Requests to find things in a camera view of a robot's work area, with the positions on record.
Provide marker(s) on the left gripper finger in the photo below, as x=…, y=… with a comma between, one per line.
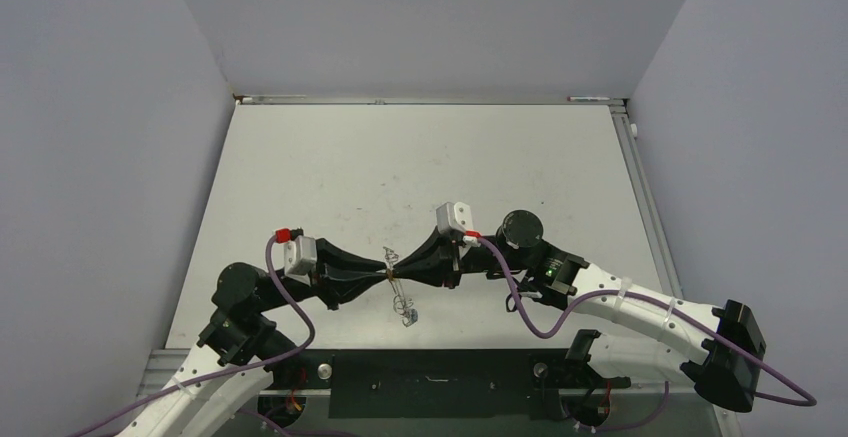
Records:
x=352, y=265
x=343, y=292

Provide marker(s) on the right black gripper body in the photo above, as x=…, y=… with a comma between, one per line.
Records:
x=457, y=258

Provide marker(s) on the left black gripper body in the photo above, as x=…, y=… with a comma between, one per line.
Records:
x=320, y=283

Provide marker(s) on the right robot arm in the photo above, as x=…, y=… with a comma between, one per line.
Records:
x=717, y=349

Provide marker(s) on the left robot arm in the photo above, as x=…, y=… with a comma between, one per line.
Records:
x=258, y=325

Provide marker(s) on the red white marker pen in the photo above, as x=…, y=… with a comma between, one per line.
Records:
x=589, y=99

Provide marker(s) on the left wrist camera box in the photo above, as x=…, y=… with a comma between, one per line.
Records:
x=300, y=254

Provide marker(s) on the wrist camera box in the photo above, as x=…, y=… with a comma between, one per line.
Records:
x=455, y=220
x=300, y=254

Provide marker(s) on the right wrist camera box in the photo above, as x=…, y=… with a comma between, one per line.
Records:
x=455, y=220

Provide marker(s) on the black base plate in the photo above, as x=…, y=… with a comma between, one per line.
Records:
x=443, y=400

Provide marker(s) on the aluminium frame rail front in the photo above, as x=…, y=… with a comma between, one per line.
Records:
x=424, y=371

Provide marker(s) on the aluminium frame rail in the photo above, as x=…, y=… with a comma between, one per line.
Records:
x=424, y=371
x=658, y=244
x=373, y=100

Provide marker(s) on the aluminium frame rail back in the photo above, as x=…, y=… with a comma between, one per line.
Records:
x=373, y=100

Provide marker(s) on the aluminium frame rail right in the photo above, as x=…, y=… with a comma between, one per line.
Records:
x=658, y=244

